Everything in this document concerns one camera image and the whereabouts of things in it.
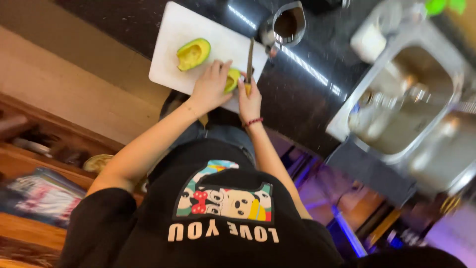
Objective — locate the small avocado piece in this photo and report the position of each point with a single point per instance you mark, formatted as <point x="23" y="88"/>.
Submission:
<point x="231" y="79"/>

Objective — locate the wooden shelf with items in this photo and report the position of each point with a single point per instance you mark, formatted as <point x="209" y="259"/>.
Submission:
<point x="41" y="178"/>

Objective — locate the person's right fingers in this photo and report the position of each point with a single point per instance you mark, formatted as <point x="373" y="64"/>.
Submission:
<point x="247" y="88"/>

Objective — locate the white container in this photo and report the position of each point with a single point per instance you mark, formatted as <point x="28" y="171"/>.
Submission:
<point x="372" y="39"/>

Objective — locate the stainless steel sink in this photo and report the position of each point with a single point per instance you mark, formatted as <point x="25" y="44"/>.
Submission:
<point x="409" y="104"/>

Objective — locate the pitted avocado half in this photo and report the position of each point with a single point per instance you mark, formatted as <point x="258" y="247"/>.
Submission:
<point x="192" y="54"/>

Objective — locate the white cutting board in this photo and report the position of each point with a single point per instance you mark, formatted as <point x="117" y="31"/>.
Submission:
<point x="200" y="48"/>

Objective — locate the person's right hand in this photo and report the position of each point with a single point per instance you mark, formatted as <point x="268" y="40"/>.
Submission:
<point x="248" y="102"/>

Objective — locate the steel measuring jug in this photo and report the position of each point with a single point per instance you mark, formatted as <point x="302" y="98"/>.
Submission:
<point x="284" y="26"/>

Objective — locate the blue jeans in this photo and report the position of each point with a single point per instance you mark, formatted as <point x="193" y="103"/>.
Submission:
<point x="214" y="130"/>

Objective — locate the green object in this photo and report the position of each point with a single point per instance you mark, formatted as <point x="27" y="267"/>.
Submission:
<point x="444" y="6"/>

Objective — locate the person's left hand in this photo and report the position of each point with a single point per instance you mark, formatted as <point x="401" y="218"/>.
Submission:
<point x="209" y="90"/>

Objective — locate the person's left fingers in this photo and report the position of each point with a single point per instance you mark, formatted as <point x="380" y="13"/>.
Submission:
<point x="222" y="69"/>

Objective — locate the black printed t-shirt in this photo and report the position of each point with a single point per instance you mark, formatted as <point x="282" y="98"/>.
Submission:
<point x="208" y="216"/>

